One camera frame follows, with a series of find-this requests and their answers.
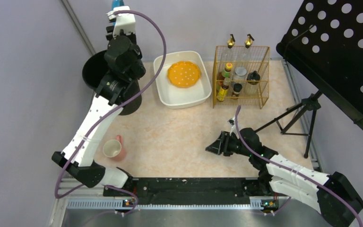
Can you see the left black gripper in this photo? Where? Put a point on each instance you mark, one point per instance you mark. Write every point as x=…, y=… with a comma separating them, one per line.
x=109, y=30

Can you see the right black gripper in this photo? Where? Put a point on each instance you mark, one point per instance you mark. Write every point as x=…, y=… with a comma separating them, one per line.
x=225, y=143

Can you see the blue polka dot plate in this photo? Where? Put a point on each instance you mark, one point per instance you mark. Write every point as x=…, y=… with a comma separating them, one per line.
x=117, y=3

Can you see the small yellow label bottle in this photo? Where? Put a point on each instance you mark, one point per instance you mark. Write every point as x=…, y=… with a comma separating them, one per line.
x=223, y=89

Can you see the small black cap spice jar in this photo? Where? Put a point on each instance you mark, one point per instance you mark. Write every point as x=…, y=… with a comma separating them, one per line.
x=236, y=91

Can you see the yellow polka dot plate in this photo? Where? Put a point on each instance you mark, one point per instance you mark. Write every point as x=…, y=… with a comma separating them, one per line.
x=183, y=74

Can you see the silver lid glass jar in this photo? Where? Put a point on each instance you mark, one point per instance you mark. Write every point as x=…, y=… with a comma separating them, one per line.
x=240, y=75

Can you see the black lid glass jar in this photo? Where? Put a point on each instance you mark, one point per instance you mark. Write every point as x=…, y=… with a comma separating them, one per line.
x=253, y=79

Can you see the pink mug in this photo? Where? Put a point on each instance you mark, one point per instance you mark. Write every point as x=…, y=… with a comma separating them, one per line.
x=114, y=149

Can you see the glass bottle brown contents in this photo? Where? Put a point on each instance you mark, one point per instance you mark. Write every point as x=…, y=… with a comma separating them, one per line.
x=227, y=54

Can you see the glass oil bottle gold spout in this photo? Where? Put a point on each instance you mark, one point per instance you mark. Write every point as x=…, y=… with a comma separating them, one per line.
x=246, y=54

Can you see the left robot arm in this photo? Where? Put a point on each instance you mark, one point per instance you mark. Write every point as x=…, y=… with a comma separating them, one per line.
x=124, y=59

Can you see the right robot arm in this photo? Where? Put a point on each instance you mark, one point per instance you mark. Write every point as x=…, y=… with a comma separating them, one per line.
x=332, y=196

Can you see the black round bin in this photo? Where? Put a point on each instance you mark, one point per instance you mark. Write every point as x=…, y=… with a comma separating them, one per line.
x=97, y=76

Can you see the white rectangular basin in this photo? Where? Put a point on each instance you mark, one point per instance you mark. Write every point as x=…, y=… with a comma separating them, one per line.
x=177, y=98

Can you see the black tripod stand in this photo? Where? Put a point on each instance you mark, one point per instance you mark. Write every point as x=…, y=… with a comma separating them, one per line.
x=310, y=104

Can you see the black perforated panel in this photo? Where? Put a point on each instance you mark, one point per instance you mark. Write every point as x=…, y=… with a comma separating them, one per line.
x=325, y=44

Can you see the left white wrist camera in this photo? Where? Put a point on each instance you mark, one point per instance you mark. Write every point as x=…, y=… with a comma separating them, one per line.
x=124, y=21

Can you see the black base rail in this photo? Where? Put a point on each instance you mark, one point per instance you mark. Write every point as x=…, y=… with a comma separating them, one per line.
x=236, y=193

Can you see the gold wire rack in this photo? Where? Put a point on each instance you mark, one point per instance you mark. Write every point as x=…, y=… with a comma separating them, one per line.
x=259, y=61

